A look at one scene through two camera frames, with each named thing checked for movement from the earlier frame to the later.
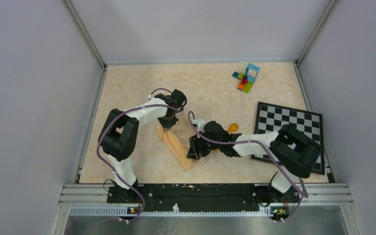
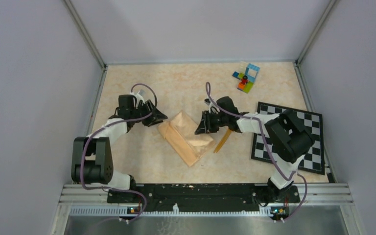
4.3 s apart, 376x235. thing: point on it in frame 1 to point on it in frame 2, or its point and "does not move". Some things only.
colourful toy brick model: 247,79 does not move
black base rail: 206,198 does not move
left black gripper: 168,125 to 156,117
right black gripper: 195,147 to 204,126
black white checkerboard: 271,118 does not move
